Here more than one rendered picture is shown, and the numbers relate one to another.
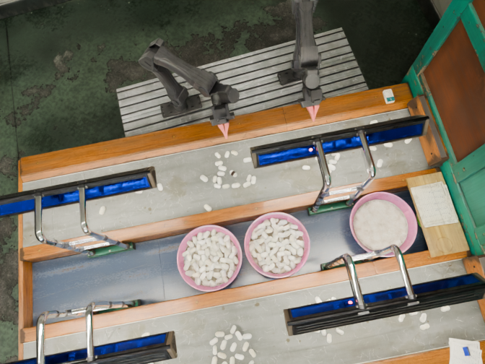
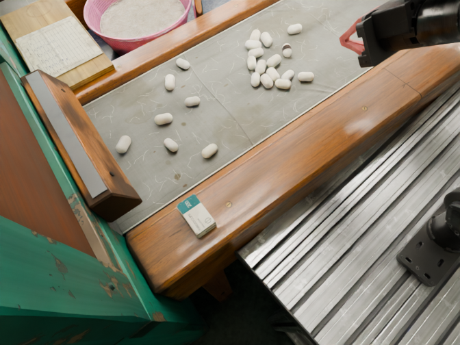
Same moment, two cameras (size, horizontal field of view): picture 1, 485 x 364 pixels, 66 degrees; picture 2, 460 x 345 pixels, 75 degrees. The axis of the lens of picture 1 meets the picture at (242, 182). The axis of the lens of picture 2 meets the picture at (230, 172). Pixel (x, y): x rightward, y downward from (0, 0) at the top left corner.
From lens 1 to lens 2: 160 cm
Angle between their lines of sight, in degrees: 43
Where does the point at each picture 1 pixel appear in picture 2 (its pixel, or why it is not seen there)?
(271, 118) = (421, 66)
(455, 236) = (20, 22)
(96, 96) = not seen: outside the picture
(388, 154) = (157, 108)
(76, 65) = not seen: outside the picture
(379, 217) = (146, 26)
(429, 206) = (65, 40)
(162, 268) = not seen: outside the picture
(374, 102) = (226, 187)
